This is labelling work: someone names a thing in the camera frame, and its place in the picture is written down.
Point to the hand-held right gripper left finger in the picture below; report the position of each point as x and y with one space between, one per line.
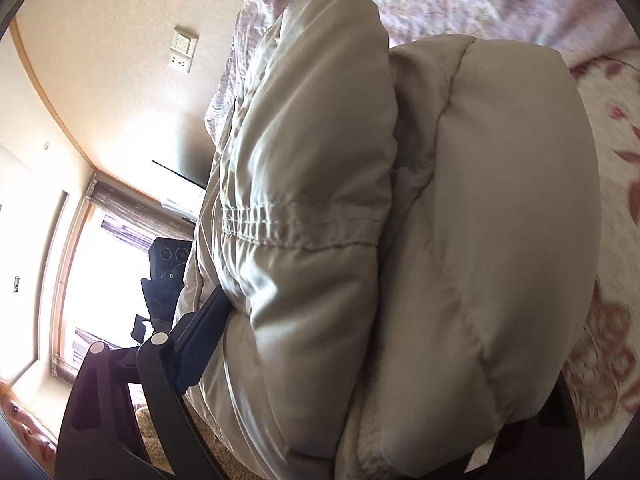
200 340

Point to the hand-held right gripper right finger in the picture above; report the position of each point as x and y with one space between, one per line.
567 410

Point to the white puffer jacket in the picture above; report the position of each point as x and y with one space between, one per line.
350 210

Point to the curtained window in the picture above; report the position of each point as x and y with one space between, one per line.
105 270

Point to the beige shaggy rug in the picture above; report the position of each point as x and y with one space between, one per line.
150 430

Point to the floral bed sheet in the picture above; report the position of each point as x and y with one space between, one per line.
615 210

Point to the wall air conditioner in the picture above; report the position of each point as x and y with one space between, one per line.
181 195

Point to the small wall switch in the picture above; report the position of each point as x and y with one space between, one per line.
16 285

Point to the white wall socket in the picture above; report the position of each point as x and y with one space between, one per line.
180 62

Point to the white wall switch panel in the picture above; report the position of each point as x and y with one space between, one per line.
183 42

